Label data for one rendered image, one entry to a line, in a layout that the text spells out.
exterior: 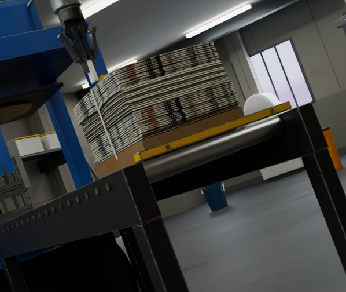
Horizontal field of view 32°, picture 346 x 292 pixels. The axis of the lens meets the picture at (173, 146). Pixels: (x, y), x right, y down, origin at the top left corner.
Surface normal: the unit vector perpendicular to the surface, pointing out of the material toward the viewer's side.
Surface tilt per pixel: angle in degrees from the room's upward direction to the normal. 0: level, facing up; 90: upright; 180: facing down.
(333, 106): 90
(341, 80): 90
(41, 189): 90
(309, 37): 90
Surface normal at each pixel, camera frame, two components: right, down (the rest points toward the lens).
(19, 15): 0.47, -0.22
